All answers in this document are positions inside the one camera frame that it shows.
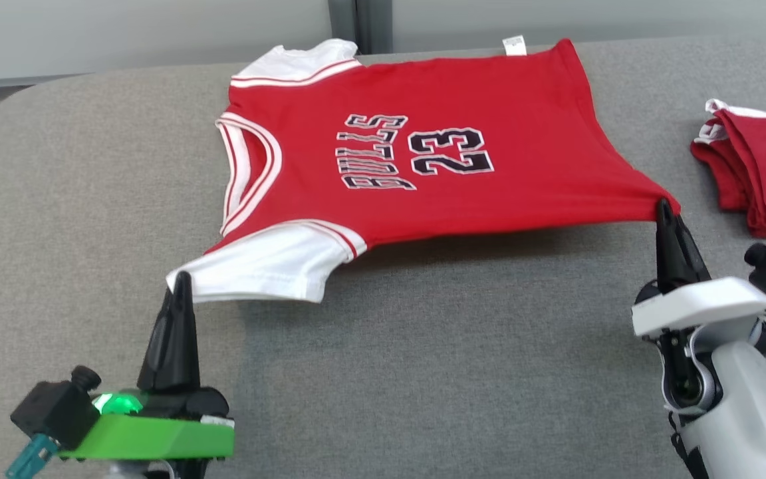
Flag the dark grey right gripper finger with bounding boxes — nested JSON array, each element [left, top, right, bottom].
[[654, 198, 680, 295], [670, 205, 713, 292]]

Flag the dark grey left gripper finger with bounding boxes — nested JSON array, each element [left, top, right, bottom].
[[180, 271, 202, 391], [136, 271, 184, 391]]

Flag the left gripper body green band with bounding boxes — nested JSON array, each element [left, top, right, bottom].
[[59, 387, 235, 462]]

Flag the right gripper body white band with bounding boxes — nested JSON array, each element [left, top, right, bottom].
[[631, 276, 766, 339]]

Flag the red shorts with white stripe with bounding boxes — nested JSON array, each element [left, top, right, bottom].
[[690, 98, 766, 240]]

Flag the red white Bulls 23 jersey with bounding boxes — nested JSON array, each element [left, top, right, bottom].
[[165, 36, 682, 304]]

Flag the left black cable teal plug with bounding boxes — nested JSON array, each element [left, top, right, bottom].
[[5, 433, 59, 479]]

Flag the grey metal wall post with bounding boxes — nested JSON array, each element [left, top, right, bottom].
[[327, 0, 394, 55]]

